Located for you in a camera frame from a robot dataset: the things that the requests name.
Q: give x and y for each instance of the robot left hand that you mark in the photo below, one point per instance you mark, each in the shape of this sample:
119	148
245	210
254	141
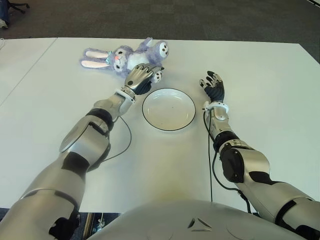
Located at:
138	77

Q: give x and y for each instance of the white plate with black rim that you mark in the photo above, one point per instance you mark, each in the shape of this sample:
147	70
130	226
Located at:
168	110

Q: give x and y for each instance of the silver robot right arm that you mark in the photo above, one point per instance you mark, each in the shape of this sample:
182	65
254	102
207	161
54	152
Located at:
255	162

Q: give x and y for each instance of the person leg in jeans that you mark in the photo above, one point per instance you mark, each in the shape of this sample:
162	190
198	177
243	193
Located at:
3	10

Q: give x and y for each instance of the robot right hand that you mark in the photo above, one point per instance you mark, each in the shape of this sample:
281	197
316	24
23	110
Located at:
215	91

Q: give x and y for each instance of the black office chair base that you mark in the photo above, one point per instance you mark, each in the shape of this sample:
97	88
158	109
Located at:
17	5

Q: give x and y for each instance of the white shoe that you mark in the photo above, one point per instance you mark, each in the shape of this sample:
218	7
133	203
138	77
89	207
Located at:
3	24

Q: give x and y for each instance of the purple plush bunny doll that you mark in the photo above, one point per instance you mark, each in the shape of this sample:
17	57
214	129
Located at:
140	56

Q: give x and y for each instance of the silver robot torso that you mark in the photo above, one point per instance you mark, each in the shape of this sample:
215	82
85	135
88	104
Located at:
187	222

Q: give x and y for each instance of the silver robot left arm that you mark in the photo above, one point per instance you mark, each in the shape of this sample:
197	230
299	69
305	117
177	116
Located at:
80	140

